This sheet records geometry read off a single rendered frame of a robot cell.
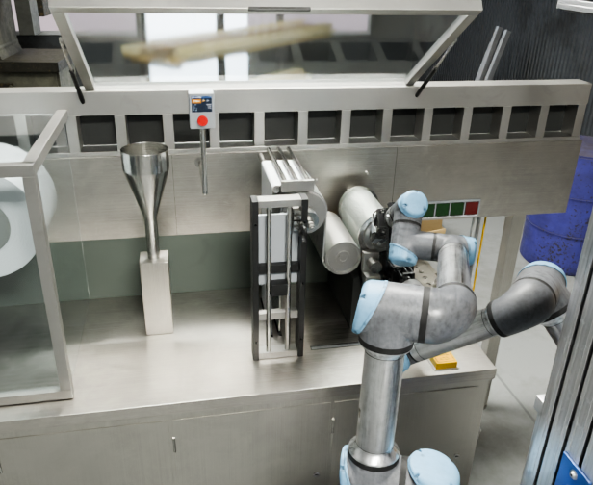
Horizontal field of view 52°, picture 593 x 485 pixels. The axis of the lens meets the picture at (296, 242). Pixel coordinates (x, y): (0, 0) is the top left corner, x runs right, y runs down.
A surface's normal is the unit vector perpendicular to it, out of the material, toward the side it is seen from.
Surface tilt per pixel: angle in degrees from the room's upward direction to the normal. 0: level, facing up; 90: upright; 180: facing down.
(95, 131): 90
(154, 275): 90
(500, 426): 0
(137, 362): 0
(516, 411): 0
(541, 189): 90
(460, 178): 90
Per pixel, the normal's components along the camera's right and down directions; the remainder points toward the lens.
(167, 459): 0.19, 0.43
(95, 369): 0.02, -0.90
